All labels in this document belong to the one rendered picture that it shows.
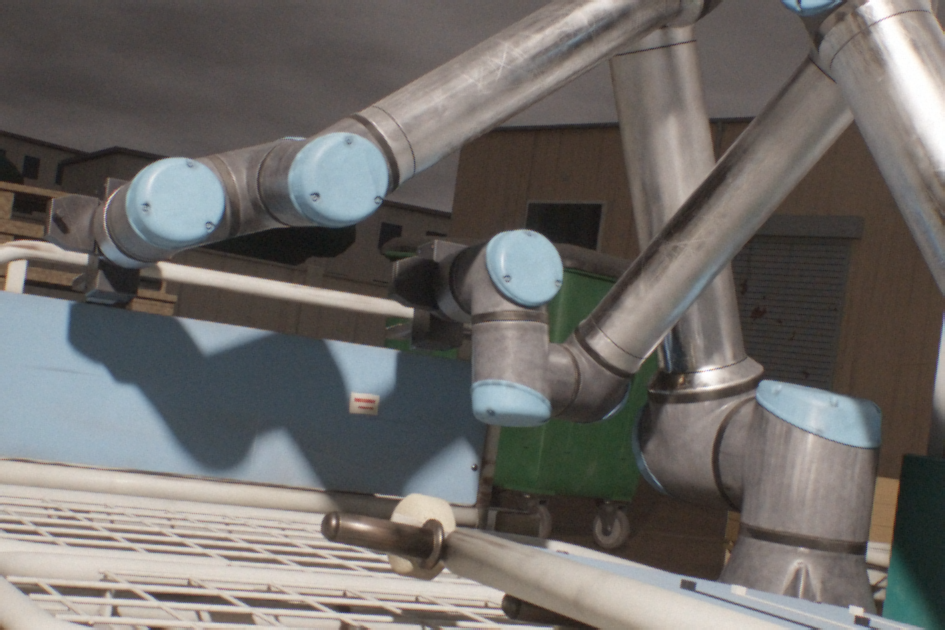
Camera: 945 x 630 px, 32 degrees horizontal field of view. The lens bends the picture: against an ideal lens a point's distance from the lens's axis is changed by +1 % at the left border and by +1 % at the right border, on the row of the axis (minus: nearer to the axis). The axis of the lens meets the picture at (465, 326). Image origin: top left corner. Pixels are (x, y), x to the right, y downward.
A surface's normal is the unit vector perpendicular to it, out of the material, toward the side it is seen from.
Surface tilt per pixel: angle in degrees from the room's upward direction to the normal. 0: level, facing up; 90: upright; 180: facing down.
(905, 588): 90
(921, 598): 90
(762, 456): 90
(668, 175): 105
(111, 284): 80
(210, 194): 82
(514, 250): 75
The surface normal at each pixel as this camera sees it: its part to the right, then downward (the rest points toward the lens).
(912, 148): -0.69, -0.07
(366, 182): 0.45, 0.08
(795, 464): -0.38, -0.09
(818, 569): 0.14, -0.36
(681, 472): -0.82, 0.32
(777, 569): -0.38, -0.43
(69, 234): 0.48, -0.14
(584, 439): 0.73, 0.15
